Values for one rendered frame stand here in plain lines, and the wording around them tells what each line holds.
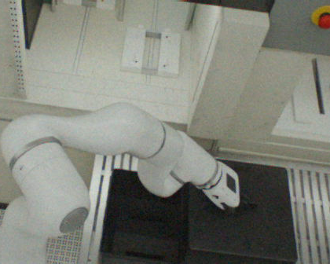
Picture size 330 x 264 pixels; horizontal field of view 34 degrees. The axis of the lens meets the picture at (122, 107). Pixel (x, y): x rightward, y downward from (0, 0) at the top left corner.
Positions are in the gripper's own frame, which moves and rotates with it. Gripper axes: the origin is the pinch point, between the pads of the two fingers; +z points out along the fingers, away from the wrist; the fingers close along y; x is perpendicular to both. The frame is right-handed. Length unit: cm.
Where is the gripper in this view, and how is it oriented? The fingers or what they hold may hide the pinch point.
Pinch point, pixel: (240, 200)
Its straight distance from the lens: 147.9
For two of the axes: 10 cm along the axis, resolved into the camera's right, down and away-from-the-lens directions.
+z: 6.4, 5.2, 5.7
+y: 0.9, -7.9, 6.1
